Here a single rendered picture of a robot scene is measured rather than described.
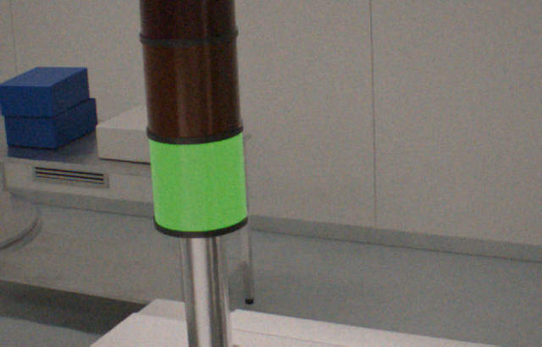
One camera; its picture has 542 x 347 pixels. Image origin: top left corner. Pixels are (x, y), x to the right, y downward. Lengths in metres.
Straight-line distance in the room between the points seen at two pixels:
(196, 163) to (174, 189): 0.02
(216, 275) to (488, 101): 5.59
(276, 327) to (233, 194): 0.15
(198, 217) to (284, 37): 5.92
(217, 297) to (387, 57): 5.69
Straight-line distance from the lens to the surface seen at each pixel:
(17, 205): 4.74
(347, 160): 6.53
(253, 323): 0.73
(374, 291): 5.99
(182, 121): 0.57
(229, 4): 0.58
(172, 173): 0.59
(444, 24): 6.15
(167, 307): 0.76
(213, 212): 0.59
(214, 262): 0.61
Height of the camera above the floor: 2.41
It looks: 17 degrees down
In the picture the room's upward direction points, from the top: 3 degrees counter-clockwise
